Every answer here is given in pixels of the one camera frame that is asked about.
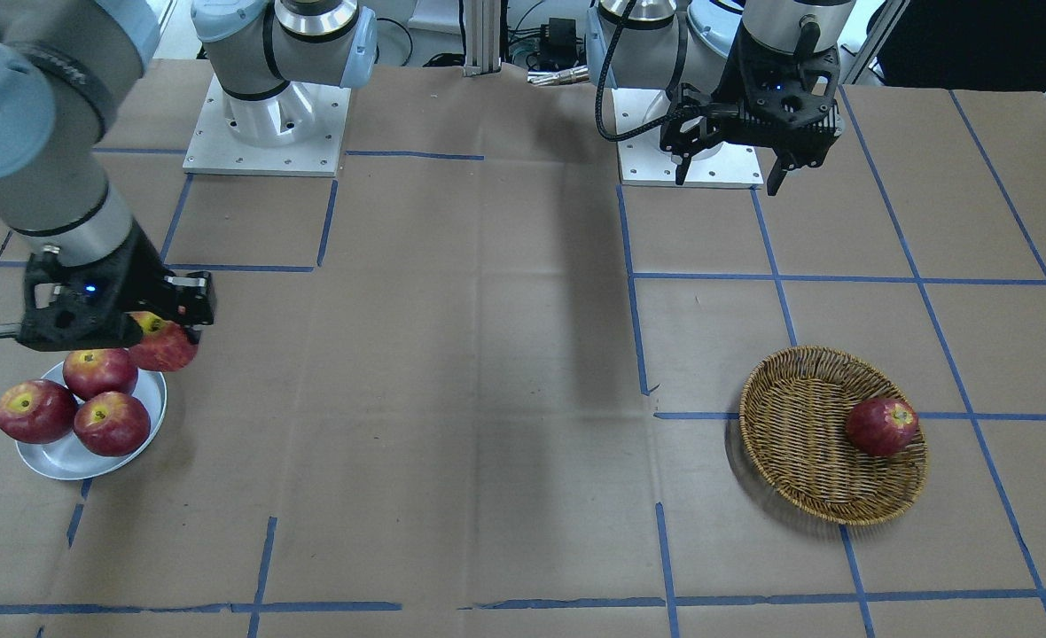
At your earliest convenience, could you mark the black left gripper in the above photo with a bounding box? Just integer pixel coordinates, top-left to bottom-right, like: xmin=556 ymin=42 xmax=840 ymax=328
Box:
xmin=661 ymin=23 xmax=844 ymax=197

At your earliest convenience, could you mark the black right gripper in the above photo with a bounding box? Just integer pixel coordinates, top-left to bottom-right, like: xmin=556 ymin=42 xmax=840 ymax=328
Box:
xmin=16 ymin=223 xmax=215 ymax=352

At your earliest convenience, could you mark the red yellow cut apple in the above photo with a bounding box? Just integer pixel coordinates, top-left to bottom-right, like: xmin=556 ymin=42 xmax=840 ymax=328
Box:
xmin=129 ymin=311 xmax=199 ymax=372

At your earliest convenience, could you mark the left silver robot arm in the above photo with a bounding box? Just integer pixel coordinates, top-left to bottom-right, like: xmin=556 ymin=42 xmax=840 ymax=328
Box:
xmin=584 ymin=1 xmax=855 ymax=195

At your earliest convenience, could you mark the red apple on plate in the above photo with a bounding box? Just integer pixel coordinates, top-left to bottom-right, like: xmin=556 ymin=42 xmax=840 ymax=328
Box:
xmin=73 ymin=391 xmax=151 ymax=457
xmin=0 ymin=378 xmax=79 ymax=445
xmin=61 ymin=348 xmax=138 ymax=401

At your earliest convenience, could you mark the light blue plate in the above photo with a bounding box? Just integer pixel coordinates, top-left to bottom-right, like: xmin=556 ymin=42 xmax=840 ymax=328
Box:
xmin=15 ymin=370 xmax=169 ymax=481

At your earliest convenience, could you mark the round wicker basket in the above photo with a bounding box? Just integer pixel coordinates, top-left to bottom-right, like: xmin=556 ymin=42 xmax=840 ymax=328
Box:
xmin=738 ymin=345 xmax=929 ymax=526

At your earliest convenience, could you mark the dark red apple in basket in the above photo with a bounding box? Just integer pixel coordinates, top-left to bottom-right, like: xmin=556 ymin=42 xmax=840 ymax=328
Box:
xmin=846 ymin=397 xmax=919 ymax=457

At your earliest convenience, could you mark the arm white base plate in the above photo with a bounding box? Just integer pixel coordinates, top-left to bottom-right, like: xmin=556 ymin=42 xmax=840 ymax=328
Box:
xmin=183 ymin=78 xmax=353 ymax=178
xmin=612 ymin=89 xmax=765 ymax=189

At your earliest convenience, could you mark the aluminium frame post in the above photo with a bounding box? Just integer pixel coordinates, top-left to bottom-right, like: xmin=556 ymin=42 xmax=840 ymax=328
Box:
xmin=458 ymin=0 xmax=508 ymax=78

